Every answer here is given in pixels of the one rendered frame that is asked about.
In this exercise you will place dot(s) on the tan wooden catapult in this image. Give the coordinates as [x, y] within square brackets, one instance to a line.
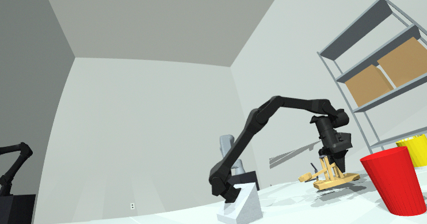
[339, 178]

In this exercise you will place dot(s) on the red cup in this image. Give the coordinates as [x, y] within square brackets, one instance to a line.
[392, 173]

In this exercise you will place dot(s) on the yellow cup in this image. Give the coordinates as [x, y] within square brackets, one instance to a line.
[417, 147]

